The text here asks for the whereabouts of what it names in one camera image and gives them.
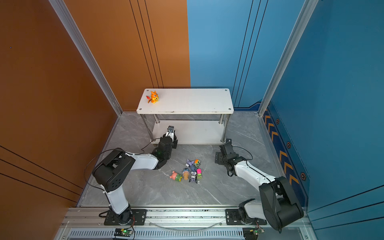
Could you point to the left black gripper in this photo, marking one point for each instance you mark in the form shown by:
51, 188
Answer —
175, 143

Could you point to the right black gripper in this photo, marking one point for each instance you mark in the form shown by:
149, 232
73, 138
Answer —
218, 157

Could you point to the purple bat toy figure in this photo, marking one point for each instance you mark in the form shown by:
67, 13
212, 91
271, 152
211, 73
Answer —
191, 165

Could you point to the orange fox toy figure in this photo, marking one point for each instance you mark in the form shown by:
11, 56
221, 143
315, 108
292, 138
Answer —
153, 98

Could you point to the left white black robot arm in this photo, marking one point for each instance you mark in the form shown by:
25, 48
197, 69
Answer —
112, 171

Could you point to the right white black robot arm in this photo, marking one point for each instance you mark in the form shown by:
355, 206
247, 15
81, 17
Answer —
279, 205

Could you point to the white two-tier metal shelf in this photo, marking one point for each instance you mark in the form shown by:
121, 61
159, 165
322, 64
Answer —
189, 102

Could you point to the pink pig green toy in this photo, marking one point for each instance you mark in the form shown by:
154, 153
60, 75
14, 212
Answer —
176, 177

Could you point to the green orange toy car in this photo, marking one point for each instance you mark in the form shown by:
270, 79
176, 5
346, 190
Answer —
197, 163

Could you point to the ice cream cone toy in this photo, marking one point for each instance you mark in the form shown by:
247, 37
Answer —
186, 174

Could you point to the pink green block toy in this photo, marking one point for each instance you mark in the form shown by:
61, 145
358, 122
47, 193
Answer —
199, 173

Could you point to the grey purple kuromi toy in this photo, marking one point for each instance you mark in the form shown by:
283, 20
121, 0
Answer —
193, 177

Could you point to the right circuit board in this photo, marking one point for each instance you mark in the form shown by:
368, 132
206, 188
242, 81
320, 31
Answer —
252, 233

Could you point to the left green circuit board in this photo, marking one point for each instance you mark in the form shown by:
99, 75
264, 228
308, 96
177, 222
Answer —
124, 233

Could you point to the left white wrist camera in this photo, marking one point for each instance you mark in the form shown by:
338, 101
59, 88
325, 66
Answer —
170, 132

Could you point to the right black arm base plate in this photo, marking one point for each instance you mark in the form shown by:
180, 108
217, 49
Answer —
232, 216

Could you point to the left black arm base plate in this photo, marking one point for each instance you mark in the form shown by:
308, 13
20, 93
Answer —
139, 216

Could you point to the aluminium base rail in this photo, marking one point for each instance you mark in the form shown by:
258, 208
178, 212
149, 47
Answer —
174, 223

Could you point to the right aluminium corner post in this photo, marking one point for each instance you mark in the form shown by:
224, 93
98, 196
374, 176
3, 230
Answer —
294, 38

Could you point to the aluminium corner post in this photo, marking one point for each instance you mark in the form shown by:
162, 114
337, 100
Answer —
76, 36
294, 38

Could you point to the left aluminium corner post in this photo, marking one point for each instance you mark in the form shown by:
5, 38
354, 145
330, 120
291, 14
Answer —
76, 36

